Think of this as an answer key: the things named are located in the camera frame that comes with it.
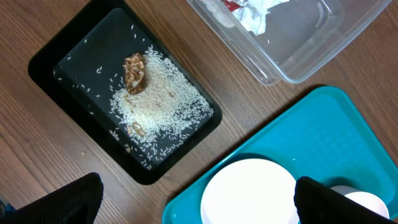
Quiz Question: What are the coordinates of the black food waste tray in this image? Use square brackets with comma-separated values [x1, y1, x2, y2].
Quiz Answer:
[28, 0, 222, 185]

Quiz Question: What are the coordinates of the small pink saucer plate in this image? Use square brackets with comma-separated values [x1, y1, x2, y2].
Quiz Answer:
[331, 185, 390, 219]

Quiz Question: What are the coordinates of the rice pile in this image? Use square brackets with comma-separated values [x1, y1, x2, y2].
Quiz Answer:
[110, 46, 215, 170]

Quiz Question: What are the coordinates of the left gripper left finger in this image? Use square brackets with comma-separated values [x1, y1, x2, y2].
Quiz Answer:
[1, 172, 104, 224]

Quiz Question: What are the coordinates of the clear plastic waste bin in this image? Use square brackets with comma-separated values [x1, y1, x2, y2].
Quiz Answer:
[188, 0, 390, 85]

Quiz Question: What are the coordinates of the white tissue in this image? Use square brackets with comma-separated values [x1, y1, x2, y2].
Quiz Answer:
[232, 0, 289, 35]

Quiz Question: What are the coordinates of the brown food scrap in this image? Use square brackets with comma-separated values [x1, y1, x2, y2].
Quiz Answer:
[123, 53, 147, 95]

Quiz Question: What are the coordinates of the large white plate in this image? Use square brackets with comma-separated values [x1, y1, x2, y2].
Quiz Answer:
[200, 159, 299, 224]

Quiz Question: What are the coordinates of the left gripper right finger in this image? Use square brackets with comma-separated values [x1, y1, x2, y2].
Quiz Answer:
[294, 176, 394, 224]

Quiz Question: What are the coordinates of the teal serving tray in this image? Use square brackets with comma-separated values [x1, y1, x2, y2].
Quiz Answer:
[162, 86, 397, 224]

